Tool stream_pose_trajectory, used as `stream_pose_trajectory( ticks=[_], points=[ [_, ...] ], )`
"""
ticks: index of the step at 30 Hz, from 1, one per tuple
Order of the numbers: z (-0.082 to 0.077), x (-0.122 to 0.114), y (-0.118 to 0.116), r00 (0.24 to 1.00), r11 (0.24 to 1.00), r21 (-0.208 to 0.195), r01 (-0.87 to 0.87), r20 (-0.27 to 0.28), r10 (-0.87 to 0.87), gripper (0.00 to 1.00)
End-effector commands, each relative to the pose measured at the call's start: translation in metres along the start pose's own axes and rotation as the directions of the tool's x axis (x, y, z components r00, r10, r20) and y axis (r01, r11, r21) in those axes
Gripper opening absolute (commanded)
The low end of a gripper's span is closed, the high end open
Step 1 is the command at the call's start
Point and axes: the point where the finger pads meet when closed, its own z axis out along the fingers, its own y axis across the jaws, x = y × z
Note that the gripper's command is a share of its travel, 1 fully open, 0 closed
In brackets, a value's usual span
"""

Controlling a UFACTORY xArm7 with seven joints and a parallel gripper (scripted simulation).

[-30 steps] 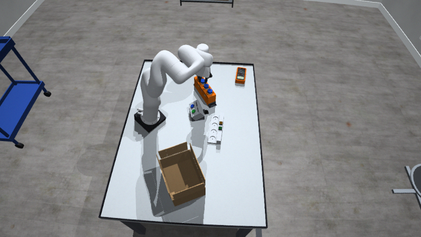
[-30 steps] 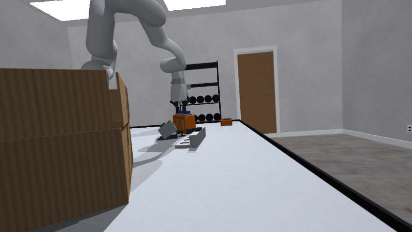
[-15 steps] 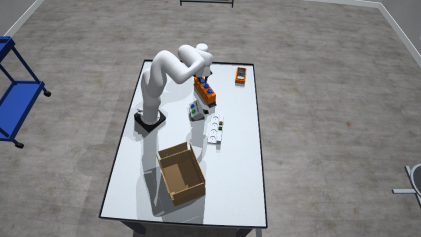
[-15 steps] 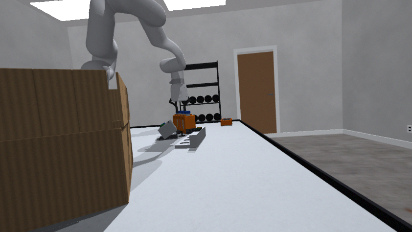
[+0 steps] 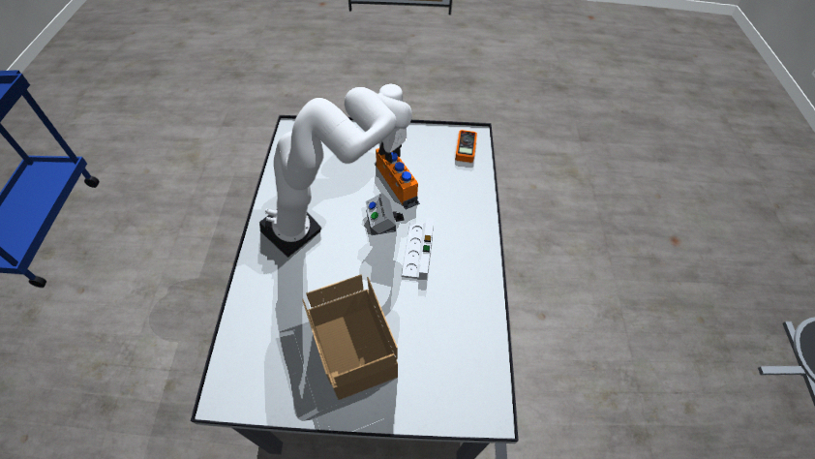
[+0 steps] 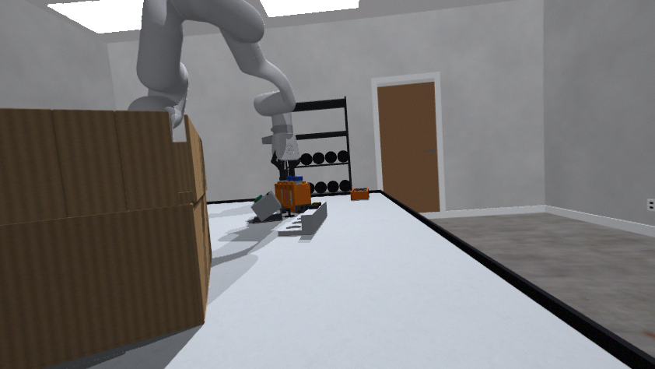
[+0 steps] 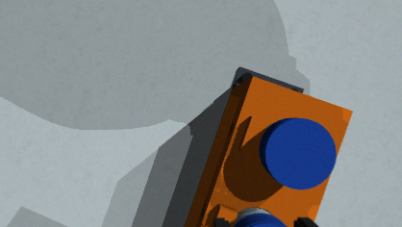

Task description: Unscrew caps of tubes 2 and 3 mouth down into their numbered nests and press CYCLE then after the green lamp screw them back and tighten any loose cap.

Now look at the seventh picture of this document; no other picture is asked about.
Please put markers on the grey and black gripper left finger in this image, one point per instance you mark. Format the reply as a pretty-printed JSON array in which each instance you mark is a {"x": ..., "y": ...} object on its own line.
[{"x": 221, "y": 222}]

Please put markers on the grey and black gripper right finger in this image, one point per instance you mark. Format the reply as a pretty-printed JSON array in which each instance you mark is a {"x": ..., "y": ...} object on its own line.
[{"x": 304, "y": 222}]

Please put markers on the blue cylinder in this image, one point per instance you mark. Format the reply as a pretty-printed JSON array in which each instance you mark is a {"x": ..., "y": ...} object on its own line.
[
  {"x": 298, "y": 153},
  {"x": 260, "y": 220}
]

